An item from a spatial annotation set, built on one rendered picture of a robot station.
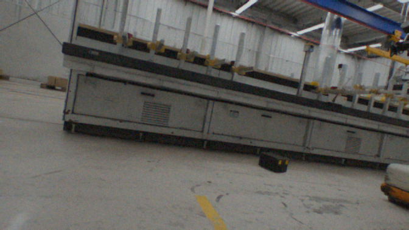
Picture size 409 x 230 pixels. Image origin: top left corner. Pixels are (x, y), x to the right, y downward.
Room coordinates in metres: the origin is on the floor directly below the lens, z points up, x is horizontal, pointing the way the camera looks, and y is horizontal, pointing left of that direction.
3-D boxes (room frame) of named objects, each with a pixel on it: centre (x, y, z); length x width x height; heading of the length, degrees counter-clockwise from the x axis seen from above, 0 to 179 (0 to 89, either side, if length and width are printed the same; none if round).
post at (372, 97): (2.65, -1.86, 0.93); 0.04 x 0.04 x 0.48; 19
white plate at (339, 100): (2.46, -1.37, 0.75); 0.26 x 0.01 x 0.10; 109
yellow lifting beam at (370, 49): (6.36, -4.66, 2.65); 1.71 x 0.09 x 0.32; 109
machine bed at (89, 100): (2.99, -1.16, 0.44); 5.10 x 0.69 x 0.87; 109
